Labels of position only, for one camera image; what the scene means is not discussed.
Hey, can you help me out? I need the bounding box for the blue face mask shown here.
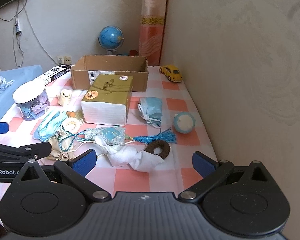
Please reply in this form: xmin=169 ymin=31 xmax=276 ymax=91
xmin=33 ymin=111 xmax=68 ymax=142
xmin=138 ymin=97 xmax=162 ymax=128

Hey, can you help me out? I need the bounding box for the cream hair scrunchie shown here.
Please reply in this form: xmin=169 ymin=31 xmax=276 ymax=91
xmin=61 ymin=118 xmax=82 ymax=134

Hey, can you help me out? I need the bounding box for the blue patterned sachet with tassel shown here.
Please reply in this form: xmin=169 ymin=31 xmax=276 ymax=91
xmin=57 ymin=127 xmax=178 ymax=153

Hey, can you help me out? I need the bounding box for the brown hair scrunchie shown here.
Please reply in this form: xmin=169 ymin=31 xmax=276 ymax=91
xmin=145 ymin=140 xmax=171 ymax=160

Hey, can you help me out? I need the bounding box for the blue round plush toy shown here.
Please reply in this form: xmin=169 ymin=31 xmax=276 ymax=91
xmin=173 ymin=112 xmax=196 ymax=134

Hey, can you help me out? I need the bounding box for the cream cloth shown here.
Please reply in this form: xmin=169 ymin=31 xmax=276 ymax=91
xmin=58 ymin=89 xmax=73 ymax=107

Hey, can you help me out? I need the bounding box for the orange small soft piece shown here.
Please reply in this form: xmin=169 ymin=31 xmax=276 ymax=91
xmin=66 ymin=111 xmax=76 ymax=118

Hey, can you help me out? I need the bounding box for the blue floral bedsheet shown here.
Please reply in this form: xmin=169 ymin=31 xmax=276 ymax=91
xmin=0 ymin=65 xmax=43 ymax=120

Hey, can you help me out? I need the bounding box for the clear jar white lid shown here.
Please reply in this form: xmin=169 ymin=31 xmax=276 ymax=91
xmin=12 ymin=80 xmax=50 ymax=121

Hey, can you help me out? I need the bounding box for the pink checkered tablecloth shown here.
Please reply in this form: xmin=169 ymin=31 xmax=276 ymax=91
xmin=0 ymin=64 xmax=219 ymax=221

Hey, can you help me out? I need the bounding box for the black white carton box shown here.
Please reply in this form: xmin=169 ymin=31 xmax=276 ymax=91
xmin=35 ymin=64 xmax=71 ymax=85

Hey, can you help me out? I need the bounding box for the gold tissue pack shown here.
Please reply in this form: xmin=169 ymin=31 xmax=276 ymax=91
xmin=81 ymin=74 xmax=133 ymax=126

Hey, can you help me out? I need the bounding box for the folded blue face mask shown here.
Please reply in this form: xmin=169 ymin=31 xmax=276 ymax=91
xmin=138 ymin=97 xmax=162 ymax=128

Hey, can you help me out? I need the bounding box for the white power strip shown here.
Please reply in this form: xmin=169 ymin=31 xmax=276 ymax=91
xmin=15 ymin=17 xmax=22 ymax=35

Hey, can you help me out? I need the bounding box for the yellow toy car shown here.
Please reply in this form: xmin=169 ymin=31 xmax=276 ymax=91
xmin=159 ymin=64 xmax=183 ymax=83

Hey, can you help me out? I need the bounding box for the brown cardboard box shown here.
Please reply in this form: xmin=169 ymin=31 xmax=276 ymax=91
xmin=71 ymin=55 xmax=149 ymax=92

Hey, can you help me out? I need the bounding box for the blue desk globe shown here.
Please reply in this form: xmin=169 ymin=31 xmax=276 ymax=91
xmin=98 ymin=25 xmax=125 ymax=55

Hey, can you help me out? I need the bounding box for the pink orange curtain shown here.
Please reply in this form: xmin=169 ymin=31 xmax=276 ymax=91
xmin=139 ymin=0 xmax=167 ymax=66

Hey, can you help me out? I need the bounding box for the beige drawstring pouch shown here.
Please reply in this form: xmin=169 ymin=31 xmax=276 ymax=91
xmin=49 ymin=129 xmax=94 ymax=160

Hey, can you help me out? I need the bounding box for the white wall socket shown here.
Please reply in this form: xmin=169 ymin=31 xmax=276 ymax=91
xmin=57 ymin=56 xmax=72 ymax=65

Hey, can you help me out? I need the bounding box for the white wall cable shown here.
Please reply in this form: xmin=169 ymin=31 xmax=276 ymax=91
xmin=22 ymin=0 xmax=60 ymax=66

